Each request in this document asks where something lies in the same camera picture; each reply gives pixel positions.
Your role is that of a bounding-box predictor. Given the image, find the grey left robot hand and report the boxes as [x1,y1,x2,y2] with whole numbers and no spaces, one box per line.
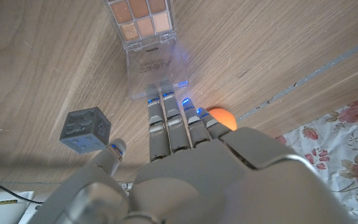
[26,92,354,224]

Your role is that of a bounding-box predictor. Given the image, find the clear eyeshadow palette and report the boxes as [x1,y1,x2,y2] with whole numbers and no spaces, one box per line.
[103,0,189,100]

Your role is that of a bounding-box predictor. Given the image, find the orange fruit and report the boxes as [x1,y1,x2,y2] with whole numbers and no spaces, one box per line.
[208,107,238,131]

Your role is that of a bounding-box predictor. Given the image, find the floral backdrop cloth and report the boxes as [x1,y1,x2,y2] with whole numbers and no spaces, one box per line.
[275,93,358,224]

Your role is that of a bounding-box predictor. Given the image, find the dark grey cube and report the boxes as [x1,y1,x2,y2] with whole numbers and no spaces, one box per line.
[59,107,112,155]

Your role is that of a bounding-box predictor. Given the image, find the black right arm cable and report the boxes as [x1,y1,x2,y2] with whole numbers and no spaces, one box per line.
[0,179,45,205]

